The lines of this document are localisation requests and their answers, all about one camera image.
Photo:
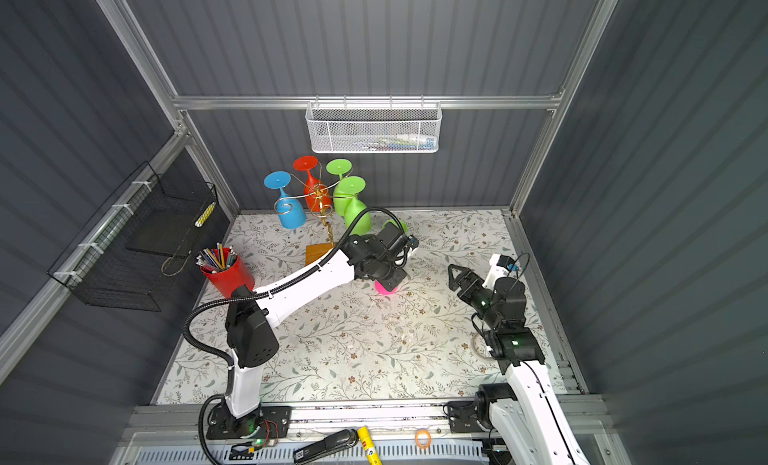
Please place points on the blue wine glass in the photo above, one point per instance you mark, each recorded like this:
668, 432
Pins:
290, 211

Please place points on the white wire wall basket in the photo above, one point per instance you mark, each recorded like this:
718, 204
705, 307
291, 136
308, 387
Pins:
372, 127

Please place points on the black wire wall basket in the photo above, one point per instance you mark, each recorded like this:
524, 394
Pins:
139, 255

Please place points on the wooden base wire glass rack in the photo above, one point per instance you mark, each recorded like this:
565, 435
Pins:
314, 252

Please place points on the red pencil cup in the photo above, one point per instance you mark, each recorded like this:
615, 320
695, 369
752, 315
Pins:
225, 269

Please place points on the green wine glass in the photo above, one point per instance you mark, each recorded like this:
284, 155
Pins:
339, 167
351, 207
399, 224

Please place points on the clear tape roll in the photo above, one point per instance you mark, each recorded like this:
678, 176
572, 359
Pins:
479, 347

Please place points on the pink wine glass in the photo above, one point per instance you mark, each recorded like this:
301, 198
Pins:
382, 290

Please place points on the red wine glass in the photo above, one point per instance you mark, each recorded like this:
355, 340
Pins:
315, 191

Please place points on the black stapler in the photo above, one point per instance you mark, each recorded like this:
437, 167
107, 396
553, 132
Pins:
329, 445

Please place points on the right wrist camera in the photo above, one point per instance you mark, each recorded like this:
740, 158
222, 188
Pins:
500, 266

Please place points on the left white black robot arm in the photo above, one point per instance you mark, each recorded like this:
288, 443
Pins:
250, 323

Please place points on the yellow glue tube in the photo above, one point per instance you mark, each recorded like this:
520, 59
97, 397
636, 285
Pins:
368, 445

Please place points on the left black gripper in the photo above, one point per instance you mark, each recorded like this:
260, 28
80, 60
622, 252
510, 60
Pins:
400, 274

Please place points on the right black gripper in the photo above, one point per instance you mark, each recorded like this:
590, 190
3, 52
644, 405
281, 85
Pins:
476, 284

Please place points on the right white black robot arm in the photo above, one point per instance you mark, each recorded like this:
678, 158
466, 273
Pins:
524, 410

